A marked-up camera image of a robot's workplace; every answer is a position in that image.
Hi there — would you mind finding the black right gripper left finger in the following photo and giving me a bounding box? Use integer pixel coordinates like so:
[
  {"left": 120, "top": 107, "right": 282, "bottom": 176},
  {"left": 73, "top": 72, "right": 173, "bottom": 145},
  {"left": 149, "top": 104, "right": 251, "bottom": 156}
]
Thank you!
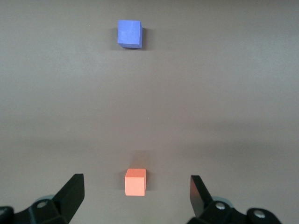
[{"left": 14, "top": 173, "right": 85, "bottom": 224}]

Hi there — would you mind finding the purple foam block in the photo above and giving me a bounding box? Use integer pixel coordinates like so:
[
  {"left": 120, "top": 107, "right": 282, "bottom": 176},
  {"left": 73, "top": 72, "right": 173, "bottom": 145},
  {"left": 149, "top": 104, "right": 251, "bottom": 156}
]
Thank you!
[{"left": 116, "top": 20, "right": 143, "bottom": 49}]

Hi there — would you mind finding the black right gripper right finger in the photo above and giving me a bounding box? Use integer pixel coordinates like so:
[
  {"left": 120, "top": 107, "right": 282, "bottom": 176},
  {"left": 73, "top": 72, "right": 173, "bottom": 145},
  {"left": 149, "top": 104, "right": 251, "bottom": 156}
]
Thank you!
[{"left": 186, "top": 175, "right": 248, "bottom": 224}]

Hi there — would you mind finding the orange foam block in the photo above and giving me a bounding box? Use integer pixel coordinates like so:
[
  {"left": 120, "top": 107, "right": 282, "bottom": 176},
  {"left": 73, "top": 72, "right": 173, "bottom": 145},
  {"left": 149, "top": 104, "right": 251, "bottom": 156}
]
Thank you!
[{"left": 124, "top": 168, "right": 147, "bottom": 197}]

